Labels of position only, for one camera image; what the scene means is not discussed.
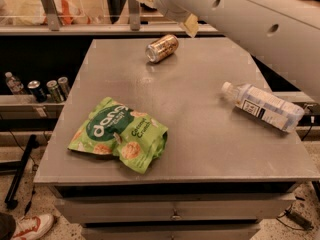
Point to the silver can on shelf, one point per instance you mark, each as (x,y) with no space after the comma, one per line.
(64,85)

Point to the clear plastic water bottle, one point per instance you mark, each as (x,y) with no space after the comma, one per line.
(279,113)

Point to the left metal bracket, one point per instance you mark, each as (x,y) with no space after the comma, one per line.
(50,10)

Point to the dark blue can on shelf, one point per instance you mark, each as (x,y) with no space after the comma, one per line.
(37,91)

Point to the black stand leg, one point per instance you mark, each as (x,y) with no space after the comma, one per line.
(18,168)

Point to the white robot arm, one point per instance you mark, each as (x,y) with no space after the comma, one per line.
(283,34)

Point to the white and orange sneaker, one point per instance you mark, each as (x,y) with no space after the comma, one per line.
(33,228)

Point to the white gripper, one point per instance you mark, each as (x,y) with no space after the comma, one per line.
(167,6)

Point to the black power adapter on floor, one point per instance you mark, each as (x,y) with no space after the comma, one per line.
(299,220)

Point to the grey side shelf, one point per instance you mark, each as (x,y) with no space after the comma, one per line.
(20,107)

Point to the lower grey drawer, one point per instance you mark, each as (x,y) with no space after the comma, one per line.
(173,232)

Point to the orange white plastic bag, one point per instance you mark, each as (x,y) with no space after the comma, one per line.
(70,12)

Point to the green can on shelf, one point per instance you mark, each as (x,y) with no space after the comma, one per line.
(54,91)

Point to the green rice chip bag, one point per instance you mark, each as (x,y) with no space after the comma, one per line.
(112,128)

